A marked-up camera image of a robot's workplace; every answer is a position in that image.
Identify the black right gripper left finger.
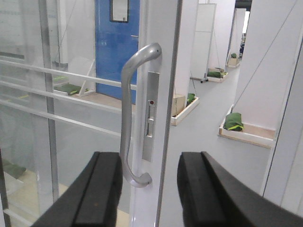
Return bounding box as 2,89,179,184
33,152,123,227

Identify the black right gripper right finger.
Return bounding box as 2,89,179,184
177,152,303,227

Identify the grey metal door handle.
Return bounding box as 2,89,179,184
119,43,161,188

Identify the white framed sliding glass door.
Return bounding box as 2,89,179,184
0,0,182,227

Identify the metal door lock plate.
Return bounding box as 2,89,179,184
143,71,160,162

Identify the blue door with window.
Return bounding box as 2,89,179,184
94,0,141,105

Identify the green sandbag on right tray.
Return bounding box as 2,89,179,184
223,113,244,131

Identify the wooden tray base right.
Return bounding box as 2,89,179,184
218,119,276,149

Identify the wooden tray base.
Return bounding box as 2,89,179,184
218,119,276,149
170,94,200,126

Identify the wooden tray base middle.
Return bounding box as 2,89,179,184
170,94,200,126

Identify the green sandbag middle tray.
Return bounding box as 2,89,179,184
187,93,195,106

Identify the green sandbag tray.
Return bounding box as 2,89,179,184
187,93,195,106
207,71,223,79

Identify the green sandbag behind glass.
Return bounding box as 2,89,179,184
54,84,81,96

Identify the green sandbag far tray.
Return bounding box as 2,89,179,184
207,71,223,79

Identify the white partition panel far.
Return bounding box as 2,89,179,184
190,3,216,82

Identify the white door frame post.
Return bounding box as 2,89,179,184
260,30,303,211

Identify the white wall panel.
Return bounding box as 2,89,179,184
234,0,303,130

